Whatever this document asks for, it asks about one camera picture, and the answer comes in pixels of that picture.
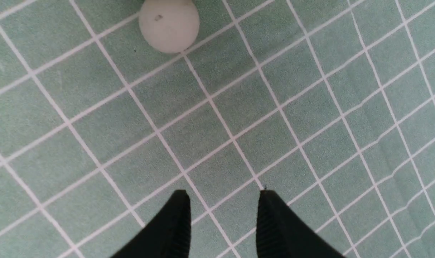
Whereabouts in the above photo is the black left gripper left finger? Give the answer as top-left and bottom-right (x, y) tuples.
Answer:
(112, 190), (191, 258)

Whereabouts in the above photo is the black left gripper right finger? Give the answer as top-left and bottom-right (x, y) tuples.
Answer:
(256, 190), (344, 258)

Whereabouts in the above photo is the white table-tennis ball plain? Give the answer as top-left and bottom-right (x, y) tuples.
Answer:
(139, 0), (200, 54)

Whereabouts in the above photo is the green checkered tablecloth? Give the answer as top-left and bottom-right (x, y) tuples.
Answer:
(0, 0), (435, 258)

